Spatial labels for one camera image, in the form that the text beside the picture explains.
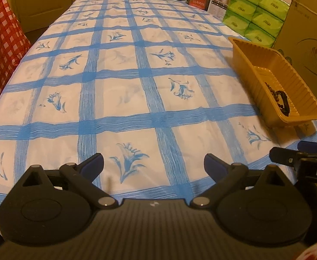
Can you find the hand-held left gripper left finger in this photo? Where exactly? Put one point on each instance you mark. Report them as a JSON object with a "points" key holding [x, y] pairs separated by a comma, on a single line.
{"points": [[93, 163]]}

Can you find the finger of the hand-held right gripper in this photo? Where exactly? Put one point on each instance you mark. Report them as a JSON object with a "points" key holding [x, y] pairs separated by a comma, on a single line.
{"points": [[312, 146], [283, 155]]}

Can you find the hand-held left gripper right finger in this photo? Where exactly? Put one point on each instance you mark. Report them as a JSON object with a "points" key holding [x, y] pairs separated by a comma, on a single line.
{"points": [[215, 165]]}

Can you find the black wristwatch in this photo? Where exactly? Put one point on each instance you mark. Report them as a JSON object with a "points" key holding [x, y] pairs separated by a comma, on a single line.
{"points": [[283, 103]]}

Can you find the yellow plastic tray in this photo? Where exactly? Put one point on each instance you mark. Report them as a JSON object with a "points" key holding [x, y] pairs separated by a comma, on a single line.
{"points": [[269, 62]]}

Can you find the blue checked floral cloth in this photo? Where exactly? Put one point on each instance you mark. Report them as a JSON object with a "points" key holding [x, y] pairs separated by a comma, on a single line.
{"points": [[120, 59]]}

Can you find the large cardboard box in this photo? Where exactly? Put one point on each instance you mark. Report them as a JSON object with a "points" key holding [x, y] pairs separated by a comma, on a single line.
{"points": [[310, 32]]}

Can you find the stack of green tissue packs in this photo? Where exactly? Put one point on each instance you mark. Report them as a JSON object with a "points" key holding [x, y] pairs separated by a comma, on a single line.
{"points": [[256, 13]]}

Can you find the red checked cloth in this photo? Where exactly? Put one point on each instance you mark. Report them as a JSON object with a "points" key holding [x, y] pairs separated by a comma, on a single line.
{"points": [[1, 32]]}

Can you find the white photo box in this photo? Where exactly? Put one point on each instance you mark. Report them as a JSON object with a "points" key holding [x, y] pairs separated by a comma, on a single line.
{"points": [[220, 0]]}

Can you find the red snack box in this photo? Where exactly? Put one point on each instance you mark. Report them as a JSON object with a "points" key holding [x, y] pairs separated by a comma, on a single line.
{"points": [[199, 0]]}

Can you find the wooden door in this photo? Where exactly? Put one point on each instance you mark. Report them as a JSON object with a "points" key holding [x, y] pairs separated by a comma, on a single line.
{"points": [[39, 0]]}

